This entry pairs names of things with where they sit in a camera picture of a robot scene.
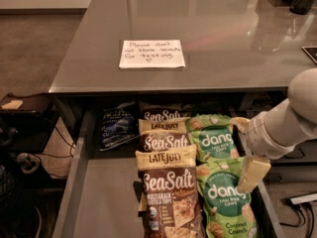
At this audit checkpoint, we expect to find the dark blue chip bag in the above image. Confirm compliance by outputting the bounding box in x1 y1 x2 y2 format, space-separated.
100 101 139 151

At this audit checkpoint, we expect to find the white handwritten paper note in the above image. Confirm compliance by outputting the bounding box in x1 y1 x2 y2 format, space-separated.
119 40 185 68

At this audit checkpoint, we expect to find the black cable by cart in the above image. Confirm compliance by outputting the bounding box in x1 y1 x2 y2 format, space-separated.
36 116 77 180

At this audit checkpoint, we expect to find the middle brown sea salt bag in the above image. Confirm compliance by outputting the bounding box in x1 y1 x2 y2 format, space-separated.
139 117 190 152

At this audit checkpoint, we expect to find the grey open top drawer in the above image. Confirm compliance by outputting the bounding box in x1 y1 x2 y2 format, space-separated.
52 104 287 238

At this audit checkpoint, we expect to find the brown sea salt bag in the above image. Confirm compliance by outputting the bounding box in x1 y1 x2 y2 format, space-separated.
140 102 181 122
136 145 205 238
139 117 190 152

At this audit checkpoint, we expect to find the rear brown sea salt bag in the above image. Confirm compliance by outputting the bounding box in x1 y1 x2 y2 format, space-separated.
140 102 181 122

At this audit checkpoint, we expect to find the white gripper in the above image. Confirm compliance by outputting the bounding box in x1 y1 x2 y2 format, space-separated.
229 111 295 194

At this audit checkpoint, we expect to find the black side cart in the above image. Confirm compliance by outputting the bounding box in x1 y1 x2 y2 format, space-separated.
0 93 65 188

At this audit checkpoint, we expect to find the yellow sticky note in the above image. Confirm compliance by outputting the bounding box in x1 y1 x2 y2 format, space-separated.
1 100 23 110

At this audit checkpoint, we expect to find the front brown sea salt bag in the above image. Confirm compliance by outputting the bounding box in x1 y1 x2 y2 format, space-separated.
136 145 205 238

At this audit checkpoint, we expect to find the black power cable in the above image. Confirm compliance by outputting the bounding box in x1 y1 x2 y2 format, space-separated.
279 201 315 238

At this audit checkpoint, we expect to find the green dang chip bag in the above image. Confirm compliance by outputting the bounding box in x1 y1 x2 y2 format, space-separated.
196 158 261 238
186 114 240 163

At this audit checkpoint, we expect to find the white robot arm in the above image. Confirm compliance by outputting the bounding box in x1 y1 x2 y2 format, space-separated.
233 68 317 193

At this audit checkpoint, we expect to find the grey power strip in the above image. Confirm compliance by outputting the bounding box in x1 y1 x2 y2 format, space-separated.
289 192 317 205

